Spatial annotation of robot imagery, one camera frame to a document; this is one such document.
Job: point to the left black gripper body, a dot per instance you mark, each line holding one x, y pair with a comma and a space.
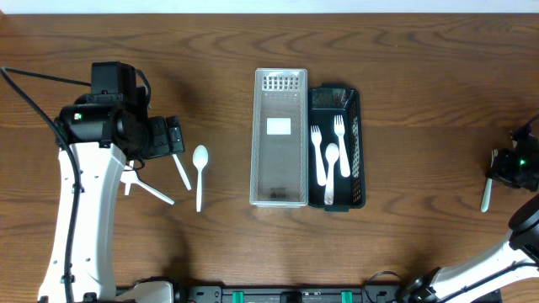
174, 137

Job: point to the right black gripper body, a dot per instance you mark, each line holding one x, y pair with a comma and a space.
504, 167

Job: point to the white plastic fork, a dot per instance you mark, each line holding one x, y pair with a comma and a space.
316, 138
488, 186
339, 131

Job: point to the white plastic spoon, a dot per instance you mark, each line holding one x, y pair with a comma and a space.
182, 172
200, 160
125, 180
332, 155

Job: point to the white plastic spoon crossing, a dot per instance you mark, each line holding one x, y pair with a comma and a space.
135, 179

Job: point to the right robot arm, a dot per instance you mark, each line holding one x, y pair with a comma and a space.
512, 259

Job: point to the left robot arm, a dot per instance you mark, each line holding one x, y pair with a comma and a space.
105, 131

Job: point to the clear perforated plastic basket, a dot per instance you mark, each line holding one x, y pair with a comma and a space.
279, 157

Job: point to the black perforated plastic basket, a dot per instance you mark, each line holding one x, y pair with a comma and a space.
324, 102

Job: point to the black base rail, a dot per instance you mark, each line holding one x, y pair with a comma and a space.
295, 295

